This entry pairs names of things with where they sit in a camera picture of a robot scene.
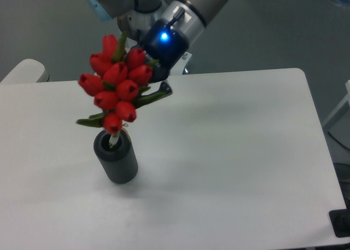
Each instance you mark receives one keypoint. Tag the white frame at right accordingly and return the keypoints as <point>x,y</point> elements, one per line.
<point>338,112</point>

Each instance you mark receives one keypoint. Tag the red tulip bouquet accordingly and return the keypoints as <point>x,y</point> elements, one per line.
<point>118,95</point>

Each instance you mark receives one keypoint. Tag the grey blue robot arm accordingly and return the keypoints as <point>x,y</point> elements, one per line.
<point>136,17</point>

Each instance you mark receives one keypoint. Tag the dark grey ribbed vase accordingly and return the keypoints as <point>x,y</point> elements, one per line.
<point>119,163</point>

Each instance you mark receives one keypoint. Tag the white chair armrest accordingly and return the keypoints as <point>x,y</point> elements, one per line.
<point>27,71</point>

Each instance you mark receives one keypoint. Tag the black device at table edge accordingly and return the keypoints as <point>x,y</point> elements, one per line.
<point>340,222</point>

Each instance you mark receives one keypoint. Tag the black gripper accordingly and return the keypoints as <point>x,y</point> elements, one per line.
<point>167,46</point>

